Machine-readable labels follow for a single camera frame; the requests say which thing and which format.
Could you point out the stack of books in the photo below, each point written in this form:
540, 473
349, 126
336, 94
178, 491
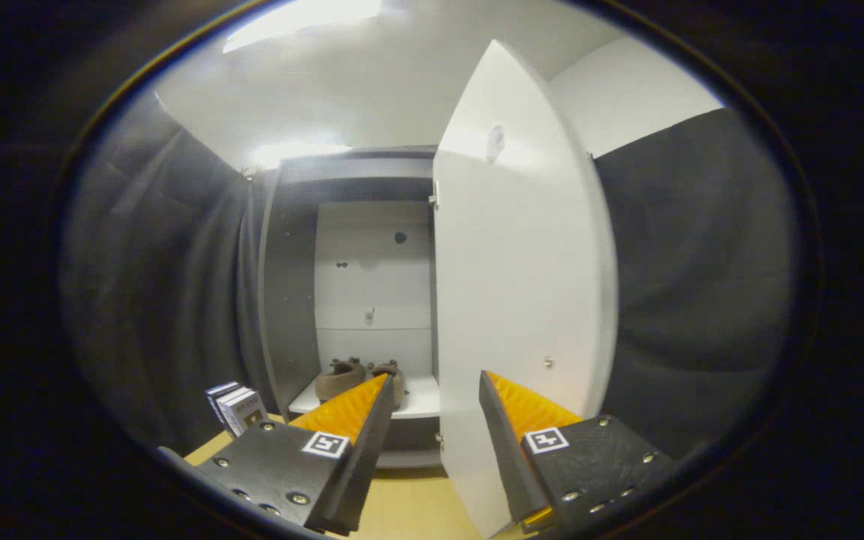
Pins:
241, 409

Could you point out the brown fuzzy slipper shoe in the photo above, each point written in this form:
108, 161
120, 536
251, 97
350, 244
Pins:
338, 382
387, 367

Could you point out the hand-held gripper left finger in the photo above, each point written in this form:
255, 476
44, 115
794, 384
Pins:
364, 465

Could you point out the white shoe cabinet door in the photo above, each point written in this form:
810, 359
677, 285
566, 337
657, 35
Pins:
522, 262

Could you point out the black backdrop cloth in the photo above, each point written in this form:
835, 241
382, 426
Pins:
702, 300

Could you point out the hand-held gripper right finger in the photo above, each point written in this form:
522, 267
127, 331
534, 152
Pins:
511, 457

